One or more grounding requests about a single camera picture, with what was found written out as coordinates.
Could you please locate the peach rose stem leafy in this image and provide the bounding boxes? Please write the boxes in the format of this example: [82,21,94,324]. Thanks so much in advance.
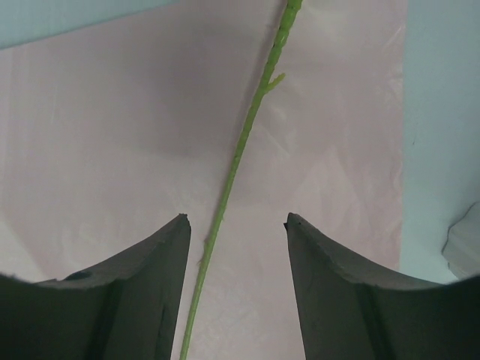
[178,0,303,360]

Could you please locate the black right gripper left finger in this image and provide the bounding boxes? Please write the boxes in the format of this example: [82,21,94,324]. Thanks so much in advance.
[1,214,191,359]

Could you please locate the white ribbed ceramic vase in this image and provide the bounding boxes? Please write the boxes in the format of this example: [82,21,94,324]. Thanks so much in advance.
[442,202,479,279]

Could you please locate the pink wrapping paper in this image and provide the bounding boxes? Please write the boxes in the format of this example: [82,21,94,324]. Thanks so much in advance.
[1,1,407,359]

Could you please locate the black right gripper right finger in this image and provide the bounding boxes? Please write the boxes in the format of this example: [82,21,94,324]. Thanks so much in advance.
[285,213,479,359]

